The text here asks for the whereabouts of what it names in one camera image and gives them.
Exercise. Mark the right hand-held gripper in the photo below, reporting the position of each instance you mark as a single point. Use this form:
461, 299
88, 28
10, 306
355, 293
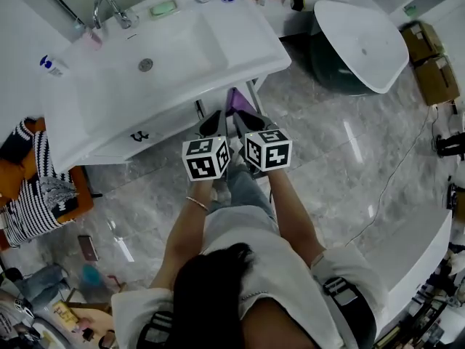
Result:
270, 151

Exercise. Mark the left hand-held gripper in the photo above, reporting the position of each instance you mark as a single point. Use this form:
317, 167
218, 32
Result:
201, 160

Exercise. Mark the purple cloth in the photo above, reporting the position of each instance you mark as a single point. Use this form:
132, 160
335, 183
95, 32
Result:
238, 100

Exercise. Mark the person's right forearm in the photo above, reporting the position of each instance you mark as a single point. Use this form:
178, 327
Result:
294, 224

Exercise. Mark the person's left forearm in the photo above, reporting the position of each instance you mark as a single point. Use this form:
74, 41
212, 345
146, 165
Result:
181, 238

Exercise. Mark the white vanity cabinet with sink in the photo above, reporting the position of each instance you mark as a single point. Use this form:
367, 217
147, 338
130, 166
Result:
109, 104

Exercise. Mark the small black bottle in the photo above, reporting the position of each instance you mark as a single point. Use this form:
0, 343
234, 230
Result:
298, 3

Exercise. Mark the green and white bathtub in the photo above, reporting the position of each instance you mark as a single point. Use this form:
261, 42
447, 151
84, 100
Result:
359, 42

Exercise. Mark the person's white shirt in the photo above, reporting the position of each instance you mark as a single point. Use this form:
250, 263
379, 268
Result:
272, 260

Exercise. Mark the chrome faucet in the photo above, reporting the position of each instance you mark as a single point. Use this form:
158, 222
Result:
123, 18

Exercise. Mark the orange sofa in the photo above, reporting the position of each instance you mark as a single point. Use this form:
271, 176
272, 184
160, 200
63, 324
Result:
84, 195

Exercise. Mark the pink cup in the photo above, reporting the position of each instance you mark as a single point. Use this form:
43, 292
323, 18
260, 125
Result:
91, 38

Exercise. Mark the small bottle with blue pump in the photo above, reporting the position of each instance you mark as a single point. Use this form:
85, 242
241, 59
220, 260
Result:
54, 67

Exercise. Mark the maroon notebook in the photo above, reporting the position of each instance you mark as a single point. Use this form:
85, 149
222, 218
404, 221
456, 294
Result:
88, 248

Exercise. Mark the small red plastic piece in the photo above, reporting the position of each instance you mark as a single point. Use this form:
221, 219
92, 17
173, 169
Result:
114, 280

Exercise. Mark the cardboard box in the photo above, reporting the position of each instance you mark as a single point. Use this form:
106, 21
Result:
421, 40
437, 80

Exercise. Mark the small green object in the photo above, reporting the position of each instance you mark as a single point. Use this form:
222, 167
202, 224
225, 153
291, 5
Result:
410, 11

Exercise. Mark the orange cushion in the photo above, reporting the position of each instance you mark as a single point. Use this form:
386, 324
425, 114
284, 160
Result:
14, 176

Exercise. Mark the white rectangular bathtub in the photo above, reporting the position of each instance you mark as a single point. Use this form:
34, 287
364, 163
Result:
417, 253

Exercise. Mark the round wooden stool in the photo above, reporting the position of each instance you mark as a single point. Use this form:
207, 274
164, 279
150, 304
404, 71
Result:
100, 320

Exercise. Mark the yellow book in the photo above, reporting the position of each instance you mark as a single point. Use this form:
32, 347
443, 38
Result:
65, 311

